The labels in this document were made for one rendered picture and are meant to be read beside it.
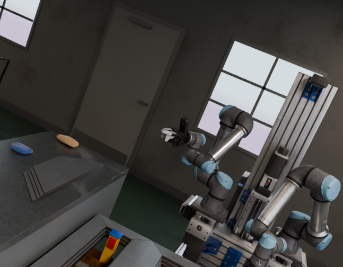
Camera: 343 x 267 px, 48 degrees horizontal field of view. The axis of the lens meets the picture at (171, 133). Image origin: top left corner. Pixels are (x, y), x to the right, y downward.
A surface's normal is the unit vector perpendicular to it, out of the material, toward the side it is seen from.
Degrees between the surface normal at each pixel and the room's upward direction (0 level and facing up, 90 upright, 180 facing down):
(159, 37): 90
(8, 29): 90
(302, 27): 90
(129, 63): 90
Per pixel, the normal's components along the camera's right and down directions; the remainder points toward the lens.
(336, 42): -0.29, 0.08
